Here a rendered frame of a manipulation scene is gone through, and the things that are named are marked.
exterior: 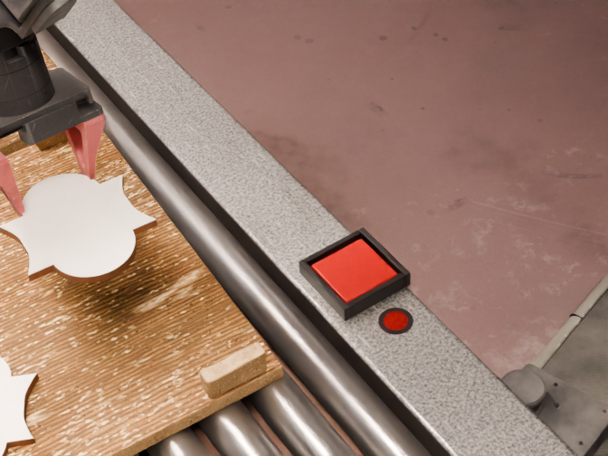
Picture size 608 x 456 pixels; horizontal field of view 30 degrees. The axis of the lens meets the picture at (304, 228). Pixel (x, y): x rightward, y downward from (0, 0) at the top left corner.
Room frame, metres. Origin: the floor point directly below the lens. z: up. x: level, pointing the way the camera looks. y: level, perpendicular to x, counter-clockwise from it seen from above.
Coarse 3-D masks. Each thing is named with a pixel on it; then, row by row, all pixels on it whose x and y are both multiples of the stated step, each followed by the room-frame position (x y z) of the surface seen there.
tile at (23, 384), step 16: (0, 368) 0.63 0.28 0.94; (0, 384) 0.61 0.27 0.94; (16, 384) 0.61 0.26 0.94; (32, 384) 0.61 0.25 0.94; (0, 400) 0.60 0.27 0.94; (16, 400) 0.59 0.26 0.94; (0, 416) 0.58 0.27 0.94; (16, 416) 0.58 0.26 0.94; (0, 432) 0.56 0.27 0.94; (16, 432) 0.56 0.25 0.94; (0, 448) 0.55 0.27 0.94
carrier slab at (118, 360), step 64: (0, 192) 0.87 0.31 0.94; (128, 192) 0.85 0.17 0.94; (0, 256) 0.78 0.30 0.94; (192, 256) 0.75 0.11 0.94; (0, 320) 0.69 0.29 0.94; (64, 320) 0.69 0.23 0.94; (128, 320) 0.68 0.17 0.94; (192, 320) 0.67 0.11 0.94; (64, 384) 0.61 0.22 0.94; (128, 384) 0.61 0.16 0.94; (192, 384) 0.60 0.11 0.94; (256, 384) 0.60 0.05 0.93; (64, 448) 0.55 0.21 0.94; (128, 448) 0.54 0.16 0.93
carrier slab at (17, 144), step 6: (48, 60) 1.09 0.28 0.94; (48, 66) 1.08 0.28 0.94; (54, 66) 1.08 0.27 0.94; (6, 138) 0.95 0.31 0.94; (12, 138) 0.95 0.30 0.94; (18, 138) 0.95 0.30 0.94; (0, 144) 0.95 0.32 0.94; (6, 144) 0.95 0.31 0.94; (12, 144) 0.95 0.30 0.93; (18, 144) 0.95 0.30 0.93; (24, 144) 0.95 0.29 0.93; (0, 150) 0.94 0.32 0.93; (6, 150) 0.94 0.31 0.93; (12, 150) 0.95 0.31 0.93; (18, 150) 0.95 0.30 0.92
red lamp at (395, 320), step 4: (392, 312) 0.68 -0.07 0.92; (396, 312) 0.68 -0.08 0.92; (400, 312) 0.68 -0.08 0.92; (388, 316) 0.67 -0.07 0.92; (392, 316) 0.67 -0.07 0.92; (396, 316) 0.67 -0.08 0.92; (400, 316) 0.67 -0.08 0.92; (404, 316) 0.67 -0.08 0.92; (384, 320) 0.67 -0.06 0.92; (388, 320) 0.67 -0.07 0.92; (392, 320) 0.67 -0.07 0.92; (396, 320) 0.67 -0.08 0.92; (400, 320) 0.67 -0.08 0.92; (404, 320) 0.67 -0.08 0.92; (388, 324) 0.66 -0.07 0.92; (392, 324) 0.66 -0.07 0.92; (396, 324) 0.66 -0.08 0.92; (400, 324) 0.66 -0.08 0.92; (404, 324) 0.66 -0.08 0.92; (392, 328) 0.66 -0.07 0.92; (396, 328) 0.66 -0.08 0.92; (400, 328) 0.66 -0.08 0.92
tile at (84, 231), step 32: (32, 192) 0.74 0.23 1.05; (64, 192) 0.74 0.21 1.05; (96, 192) 0.73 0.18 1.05; (32, 224) 0.70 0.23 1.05; (64, 224) 0.70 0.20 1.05; (96, 224) 0.69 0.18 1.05; (128, 224) 0.69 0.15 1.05; (32, 256) 0.66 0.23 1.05; (64, 256) 0.66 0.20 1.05; (96, 256) 0.66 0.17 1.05; (128, 256) 0.65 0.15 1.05
